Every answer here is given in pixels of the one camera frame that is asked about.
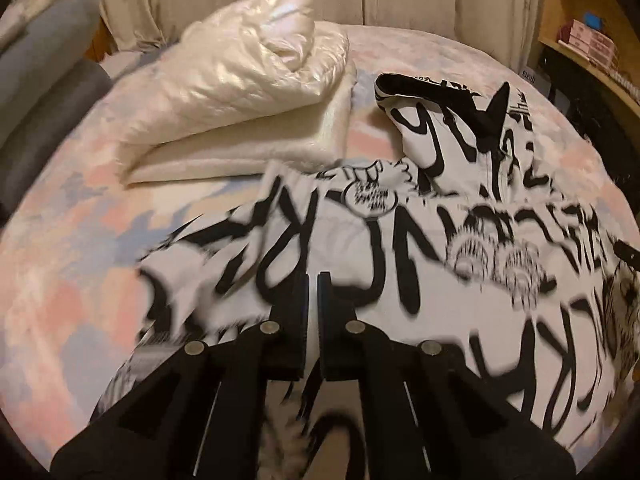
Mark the black white graffiti print garment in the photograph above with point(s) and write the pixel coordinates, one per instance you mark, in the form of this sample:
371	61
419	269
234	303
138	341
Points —
468	239

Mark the wooden shelf unit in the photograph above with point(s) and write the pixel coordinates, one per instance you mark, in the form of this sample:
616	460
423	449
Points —
619	87

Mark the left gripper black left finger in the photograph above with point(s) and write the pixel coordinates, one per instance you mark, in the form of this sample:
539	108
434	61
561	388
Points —
199	415

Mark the pastel tie-dye bed blanket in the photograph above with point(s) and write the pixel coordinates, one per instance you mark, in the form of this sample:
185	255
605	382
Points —
70	301

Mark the grey upholstered chair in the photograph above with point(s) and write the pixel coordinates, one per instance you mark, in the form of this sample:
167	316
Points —
47	87

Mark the folded white puffer jacket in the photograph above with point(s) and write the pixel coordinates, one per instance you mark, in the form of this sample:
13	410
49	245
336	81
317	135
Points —
256	81

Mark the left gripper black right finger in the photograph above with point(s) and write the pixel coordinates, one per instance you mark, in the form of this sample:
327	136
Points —
425	414

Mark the pink boxes on shelf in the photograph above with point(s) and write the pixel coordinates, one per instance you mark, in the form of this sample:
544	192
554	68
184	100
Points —
590	43

